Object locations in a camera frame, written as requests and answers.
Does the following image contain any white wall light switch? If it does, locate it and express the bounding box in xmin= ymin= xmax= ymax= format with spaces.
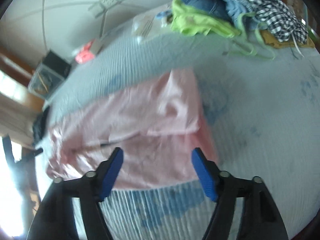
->
xmin=88 ymin=2 xmax=105 ymax=18

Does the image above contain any folded black garment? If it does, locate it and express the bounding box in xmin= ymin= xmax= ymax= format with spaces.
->
xmin=31 ymin=107 xmax=52 ymax=147

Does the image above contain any mustard yellow cloth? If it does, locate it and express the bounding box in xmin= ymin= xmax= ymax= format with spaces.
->
xmin=259 ymin=29 xmax=317 ymax=49

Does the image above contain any lime green garment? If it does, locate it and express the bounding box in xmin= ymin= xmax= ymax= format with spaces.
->
xmin=171 ymin=0 xmax=275 ymax=60

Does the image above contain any black gift bag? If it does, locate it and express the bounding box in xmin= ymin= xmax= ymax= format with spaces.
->
xmin=27 ymin=50 xmax=72 ymax=101

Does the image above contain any light blue garment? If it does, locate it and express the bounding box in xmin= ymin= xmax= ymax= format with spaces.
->
xmin=221 ymin=0 xmax=261 ymax=29

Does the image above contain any pink printed shirt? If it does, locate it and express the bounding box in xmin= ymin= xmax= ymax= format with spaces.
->
xmin=46 ymin=69 xmax=220 ymax=189

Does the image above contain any wooden wall panel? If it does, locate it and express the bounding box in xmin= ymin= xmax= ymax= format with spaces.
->
xmin=0 ymin=44 xmax=47 ymax=111

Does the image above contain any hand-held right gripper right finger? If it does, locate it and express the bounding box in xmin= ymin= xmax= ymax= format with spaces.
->
xmin=191 ymin=147 xmax=289 ymax=240

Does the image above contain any white five-hole wall socket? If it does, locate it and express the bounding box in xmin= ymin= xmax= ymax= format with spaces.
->
xmin=101 ymin=0 xmax=119 ymax=10

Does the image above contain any clear plastic bag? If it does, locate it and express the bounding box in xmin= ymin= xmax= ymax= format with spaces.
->
xmin=131 ymin=11 xmax=175 ymax=43

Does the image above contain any pink tissue pack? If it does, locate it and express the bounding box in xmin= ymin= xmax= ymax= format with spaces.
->
xmin=74 ymin=39 xmax=106 ymax=64

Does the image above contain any white padded headboard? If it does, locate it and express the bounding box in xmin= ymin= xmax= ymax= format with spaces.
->
xmin=0 ymin=0 xmax=176 ymax=63

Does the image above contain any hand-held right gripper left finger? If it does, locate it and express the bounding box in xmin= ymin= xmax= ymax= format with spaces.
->
xmin=27 ymin=147 xmax=124 ymax=240

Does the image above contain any black white checkered garment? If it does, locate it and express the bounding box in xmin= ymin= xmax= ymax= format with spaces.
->
xmin=240 ymin=0 xmax=309 ymax=43

